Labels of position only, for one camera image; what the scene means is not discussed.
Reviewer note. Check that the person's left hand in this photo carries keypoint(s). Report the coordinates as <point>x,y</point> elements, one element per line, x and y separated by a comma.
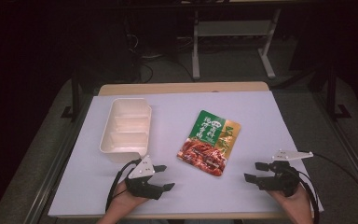
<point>124,200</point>

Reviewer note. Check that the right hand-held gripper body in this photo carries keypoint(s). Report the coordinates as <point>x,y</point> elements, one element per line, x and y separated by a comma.
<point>284,180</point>

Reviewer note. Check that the white compartment container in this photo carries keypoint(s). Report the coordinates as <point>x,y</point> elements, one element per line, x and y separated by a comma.
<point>126,130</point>

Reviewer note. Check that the aluminium rail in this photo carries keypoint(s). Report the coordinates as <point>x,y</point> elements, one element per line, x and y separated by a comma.
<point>351,152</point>
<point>52,174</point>

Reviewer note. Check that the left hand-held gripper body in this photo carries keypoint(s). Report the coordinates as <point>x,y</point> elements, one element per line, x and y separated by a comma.
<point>141,186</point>

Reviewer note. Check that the black stand leg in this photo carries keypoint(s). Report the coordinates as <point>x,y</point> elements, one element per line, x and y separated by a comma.
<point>332,93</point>
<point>75,99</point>

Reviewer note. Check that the white metal stand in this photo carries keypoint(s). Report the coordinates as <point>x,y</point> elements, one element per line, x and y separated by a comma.
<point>195,53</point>

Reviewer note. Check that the white table mat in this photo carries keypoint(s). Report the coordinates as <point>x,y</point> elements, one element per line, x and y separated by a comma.
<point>180,193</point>

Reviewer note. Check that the green and red snack packet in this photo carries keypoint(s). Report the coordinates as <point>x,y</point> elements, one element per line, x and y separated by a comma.
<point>209,143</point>

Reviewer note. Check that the person's right hand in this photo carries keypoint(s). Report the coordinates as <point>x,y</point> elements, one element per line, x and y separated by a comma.
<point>296,205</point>

